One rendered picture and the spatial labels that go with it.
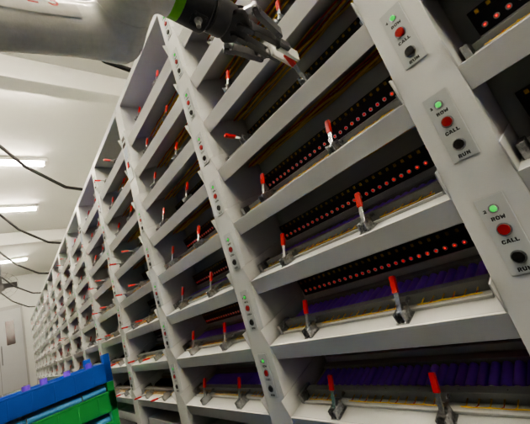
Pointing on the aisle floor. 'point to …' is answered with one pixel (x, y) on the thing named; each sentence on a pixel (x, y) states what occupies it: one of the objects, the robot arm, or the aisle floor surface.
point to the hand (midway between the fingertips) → (284, 53)
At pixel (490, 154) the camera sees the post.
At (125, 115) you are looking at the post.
